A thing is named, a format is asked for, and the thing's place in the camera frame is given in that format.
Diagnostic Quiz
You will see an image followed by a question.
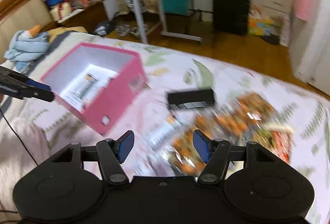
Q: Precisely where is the black cable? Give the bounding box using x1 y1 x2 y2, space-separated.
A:
0 108 39 165

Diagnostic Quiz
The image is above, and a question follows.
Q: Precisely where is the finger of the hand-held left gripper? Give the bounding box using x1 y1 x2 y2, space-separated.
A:
0 84 55 102
0 66 51 92

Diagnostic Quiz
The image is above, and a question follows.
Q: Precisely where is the pink hanging cloth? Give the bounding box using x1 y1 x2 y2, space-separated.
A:
294 0 314 22

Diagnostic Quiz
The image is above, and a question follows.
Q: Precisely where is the pink cardboard box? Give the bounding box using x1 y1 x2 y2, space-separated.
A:
40 42 148 136

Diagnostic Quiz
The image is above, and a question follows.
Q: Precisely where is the black slipper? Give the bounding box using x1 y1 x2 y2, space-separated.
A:
262 34 281 46

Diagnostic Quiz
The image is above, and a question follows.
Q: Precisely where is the colourful cardboard box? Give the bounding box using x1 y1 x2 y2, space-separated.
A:
247 5 283 37

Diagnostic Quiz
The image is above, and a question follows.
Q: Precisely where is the pile of shoes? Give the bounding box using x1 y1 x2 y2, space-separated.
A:
115 23 149 39

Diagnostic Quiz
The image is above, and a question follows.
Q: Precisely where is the black snack packet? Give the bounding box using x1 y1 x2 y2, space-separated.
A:
165 88 216 111

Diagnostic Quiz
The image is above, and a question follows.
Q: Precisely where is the dark storage box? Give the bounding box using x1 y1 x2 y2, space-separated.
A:
165 11 202 35

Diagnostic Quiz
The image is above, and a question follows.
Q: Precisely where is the wooden padded headboard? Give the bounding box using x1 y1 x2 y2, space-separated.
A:
0 0 58 65

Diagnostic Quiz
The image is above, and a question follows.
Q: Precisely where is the orange plush cone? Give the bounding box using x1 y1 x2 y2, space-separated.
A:
28 25 42 37

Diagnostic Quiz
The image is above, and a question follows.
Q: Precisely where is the light blue towel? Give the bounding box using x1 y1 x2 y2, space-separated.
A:
4 29 51 71

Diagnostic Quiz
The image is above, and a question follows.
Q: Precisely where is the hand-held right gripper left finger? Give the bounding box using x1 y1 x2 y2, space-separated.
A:
52 130 135 186

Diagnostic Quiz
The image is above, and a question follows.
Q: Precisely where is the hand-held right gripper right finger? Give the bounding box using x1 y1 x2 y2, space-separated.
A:
193 129 275 186

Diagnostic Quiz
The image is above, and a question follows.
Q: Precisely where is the yellow pillow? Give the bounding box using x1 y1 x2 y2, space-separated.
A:
48 26 88 42

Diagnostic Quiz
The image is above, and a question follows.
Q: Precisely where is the wooden nightstand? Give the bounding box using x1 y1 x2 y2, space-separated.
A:
58 0 109 34

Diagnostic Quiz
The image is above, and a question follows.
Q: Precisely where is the white wardrobe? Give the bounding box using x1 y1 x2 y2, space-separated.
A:
287 0 330 97

